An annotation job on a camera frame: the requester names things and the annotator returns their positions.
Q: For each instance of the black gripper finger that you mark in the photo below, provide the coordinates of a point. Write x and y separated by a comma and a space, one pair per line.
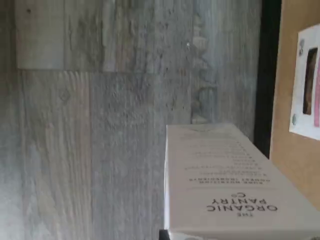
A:
163, 235

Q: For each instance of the white box green strip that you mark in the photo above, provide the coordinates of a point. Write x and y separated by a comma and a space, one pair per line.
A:
212, 175

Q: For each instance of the tan wooden shelf board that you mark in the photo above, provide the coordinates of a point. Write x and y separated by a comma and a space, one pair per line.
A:
285, 100

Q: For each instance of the white box pink strip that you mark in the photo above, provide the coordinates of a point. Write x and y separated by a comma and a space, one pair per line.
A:
297, 87

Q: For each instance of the black metal shelf frame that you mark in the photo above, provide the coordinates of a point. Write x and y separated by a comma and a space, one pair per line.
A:
266, 75

